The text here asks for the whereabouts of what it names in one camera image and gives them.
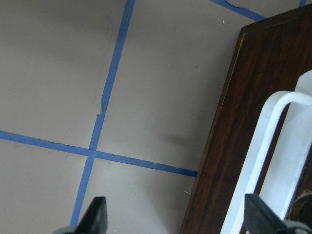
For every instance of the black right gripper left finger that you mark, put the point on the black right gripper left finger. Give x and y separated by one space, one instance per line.
94 221

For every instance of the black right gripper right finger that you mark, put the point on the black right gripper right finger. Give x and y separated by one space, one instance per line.
260 219

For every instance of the dark wooden drawer cabinet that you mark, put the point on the dark wooden drawer cabinet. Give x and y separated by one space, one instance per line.
270 55

